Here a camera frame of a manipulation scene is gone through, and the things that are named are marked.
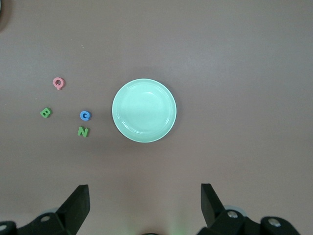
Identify light green plate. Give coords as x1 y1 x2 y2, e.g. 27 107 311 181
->
112 78 177 143

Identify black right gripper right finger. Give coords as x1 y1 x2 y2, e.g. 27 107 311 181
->
197 183 260 235

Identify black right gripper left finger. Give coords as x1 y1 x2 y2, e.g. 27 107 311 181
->
16 185 90 235

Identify brown table mat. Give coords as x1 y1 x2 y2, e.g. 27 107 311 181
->
0 0 313 235

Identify pink letter Q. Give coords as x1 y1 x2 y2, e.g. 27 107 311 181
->
52 77 65 91

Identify green letter N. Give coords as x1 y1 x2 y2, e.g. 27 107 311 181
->
77 125 90 138

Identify green letter B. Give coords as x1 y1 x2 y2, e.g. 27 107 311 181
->
40 107 53 119

